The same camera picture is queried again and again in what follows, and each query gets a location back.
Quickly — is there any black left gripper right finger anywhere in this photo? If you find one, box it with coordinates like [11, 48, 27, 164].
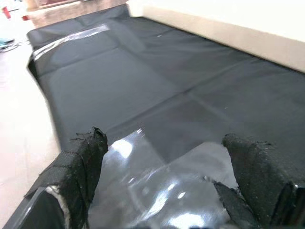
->
[221, 133, 305, 227]

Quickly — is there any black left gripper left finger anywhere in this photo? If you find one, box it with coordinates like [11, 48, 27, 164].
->
[2, 127, 110, 229]

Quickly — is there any white plastic table top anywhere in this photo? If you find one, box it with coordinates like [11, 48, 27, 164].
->
[126, 0, 305, 73]

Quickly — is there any wide clear tape patch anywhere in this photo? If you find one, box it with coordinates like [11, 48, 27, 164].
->
[89, 128, 240, 229]

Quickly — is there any black tablecloth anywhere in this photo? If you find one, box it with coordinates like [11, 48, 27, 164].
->
[26, 4, 305, 229]

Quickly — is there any narrow clear tape strip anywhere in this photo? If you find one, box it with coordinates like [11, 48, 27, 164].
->
[32, 23, 111, 60]

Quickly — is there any pink fleece cover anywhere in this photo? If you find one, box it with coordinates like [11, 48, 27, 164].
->
[26, 0, 131, 28]

